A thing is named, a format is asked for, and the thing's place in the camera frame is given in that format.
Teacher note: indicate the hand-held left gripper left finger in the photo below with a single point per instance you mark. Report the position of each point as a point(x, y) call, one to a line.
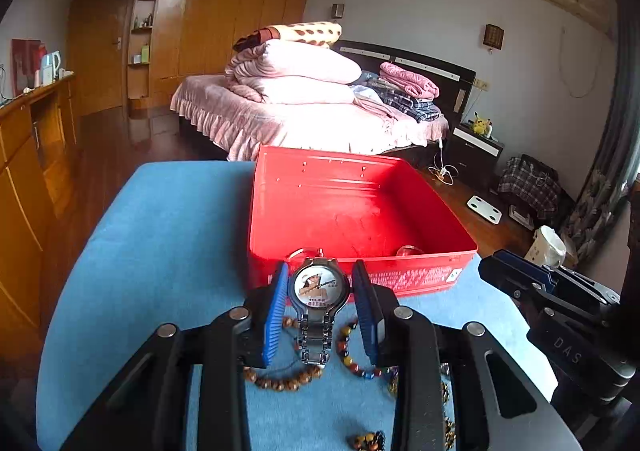
point(274, 316)

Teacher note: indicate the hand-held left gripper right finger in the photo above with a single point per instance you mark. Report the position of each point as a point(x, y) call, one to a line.
point(367, 316)

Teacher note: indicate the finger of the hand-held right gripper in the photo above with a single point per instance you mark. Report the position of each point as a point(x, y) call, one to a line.
point(510, 273)
point(585, 283)

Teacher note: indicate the silver wristwatch with portrait dial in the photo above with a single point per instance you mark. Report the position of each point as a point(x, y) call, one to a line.
point(320, 287)

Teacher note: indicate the red metal tin box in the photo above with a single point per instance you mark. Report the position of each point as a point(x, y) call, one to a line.
point(350, 211)

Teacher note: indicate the white bucket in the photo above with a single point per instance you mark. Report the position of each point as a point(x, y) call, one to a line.
point(545, 246)

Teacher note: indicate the white bathroom scale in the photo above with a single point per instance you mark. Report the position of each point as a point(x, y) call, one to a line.
point(484, 211)

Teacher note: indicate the plaid bag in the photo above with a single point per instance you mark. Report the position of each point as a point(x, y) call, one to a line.
point(530, 183)

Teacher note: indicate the dark nightstand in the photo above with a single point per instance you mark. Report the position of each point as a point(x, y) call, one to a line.
point(475, 153)

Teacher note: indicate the blue table mat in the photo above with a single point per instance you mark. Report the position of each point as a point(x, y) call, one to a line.
point(150, 281)

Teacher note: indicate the patterned curtain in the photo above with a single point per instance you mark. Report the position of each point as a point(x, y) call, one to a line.
point(612, 156)

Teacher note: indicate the yellow plush toy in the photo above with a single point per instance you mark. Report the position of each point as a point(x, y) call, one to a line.
point(480, 123)

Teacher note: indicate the folded plaid clothes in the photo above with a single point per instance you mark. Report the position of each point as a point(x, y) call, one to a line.
point(415, 106)

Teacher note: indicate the bed with pink cover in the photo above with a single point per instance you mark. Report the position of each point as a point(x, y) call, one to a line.
point(300, 123)

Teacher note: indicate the folded pink blanket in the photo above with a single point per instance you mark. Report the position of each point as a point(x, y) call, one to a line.
point(407, 78)

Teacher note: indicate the dark wooden headboard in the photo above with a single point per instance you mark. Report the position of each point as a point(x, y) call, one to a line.
point(425, 63)

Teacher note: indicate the folded pink quilt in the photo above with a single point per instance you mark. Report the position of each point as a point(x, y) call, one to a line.
point(300, 76)

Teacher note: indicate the wooden sideboard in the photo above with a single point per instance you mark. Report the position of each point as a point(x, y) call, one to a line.
point(25, 191)

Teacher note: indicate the cream brown spotted blanket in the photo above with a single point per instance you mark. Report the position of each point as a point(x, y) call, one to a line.
point(305, 32)

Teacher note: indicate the wooden corner shelf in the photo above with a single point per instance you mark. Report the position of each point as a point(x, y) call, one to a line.
point(142, 41)

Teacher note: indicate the wooden door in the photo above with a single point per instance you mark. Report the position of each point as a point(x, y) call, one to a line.
point(100, 61)

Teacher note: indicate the wooden wardrobe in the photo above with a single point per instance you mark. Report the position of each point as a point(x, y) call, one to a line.
point(225, 11)

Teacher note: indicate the light blue electric kettle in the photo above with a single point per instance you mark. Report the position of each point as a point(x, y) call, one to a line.
point(51, 66)

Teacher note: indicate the red framed picture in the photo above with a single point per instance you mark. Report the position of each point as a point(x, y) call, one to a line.
point(25, 66)

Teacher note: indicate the wall socket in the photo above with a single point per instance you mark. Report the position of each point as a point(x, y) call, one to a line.
point(480, 83)

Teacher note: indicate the brown wall ornament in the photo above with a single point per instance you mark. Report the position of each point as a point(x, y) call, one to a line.
point(493, 36)

